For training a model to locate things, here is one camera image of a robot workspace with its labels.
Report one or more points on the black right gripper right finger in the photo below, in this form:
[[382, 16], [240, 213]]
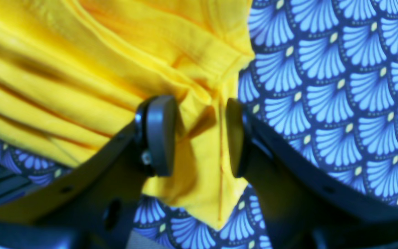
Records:
[[303, 208]]

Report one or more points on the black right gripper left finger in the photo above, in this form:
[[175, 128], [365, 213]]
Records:
[[93, 207]]

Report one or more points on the yellow T-shirt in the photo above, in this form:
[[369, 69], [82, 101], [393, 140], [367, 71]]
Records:
[[72, 73]]

